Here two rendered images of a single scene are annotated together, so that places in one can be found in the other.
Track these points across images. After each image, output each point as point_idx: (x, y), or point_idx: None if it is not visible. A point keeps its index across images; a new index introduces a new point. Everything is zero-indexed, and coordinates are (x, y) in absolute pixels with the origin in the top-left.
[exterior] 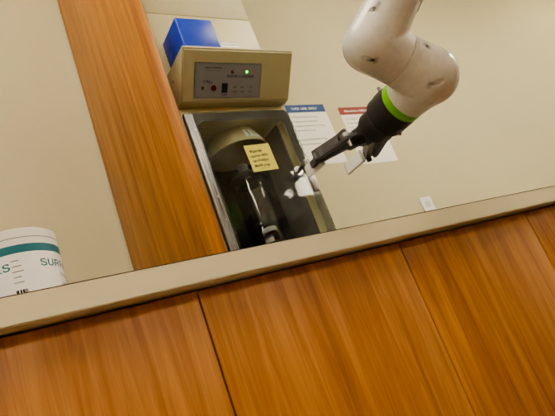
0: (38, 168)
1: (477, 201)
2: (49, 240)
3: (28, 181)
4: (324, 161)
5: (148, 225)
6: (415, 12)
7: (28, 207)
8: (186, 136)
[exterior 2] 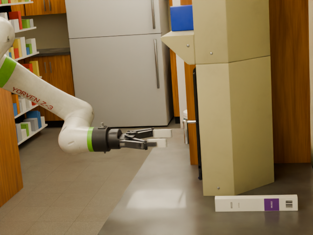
0: (312, 16)
1: (110, 214)
2: (186, 117)
3: (311, 24)
4: (152, 136)
5: None
6: (57, 115)
7: (311, 43)
8: (185, 85)
